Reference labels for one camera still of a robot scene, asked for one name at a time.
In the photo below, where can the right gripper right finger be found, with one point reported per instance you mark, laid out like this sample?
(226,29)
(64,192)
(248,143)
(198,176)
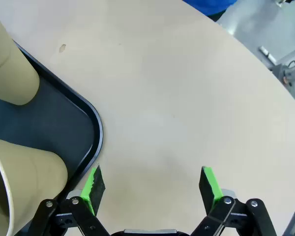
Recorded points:
(207,189)

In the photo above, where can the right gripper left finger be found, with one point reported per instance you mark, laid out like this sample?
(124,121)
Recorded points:
(94,189)

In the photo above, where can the brown cup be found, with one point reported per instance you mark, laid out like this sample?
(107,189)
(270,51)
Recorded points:
(34,172)
(9,68)

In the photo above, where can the black plastic tray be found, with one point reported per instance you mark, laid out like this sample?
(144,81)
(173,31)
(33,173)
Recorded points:
(51,118)

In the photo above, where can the person in blue shirt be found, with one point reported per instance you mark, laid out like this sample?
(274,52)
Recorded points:
(206,6)

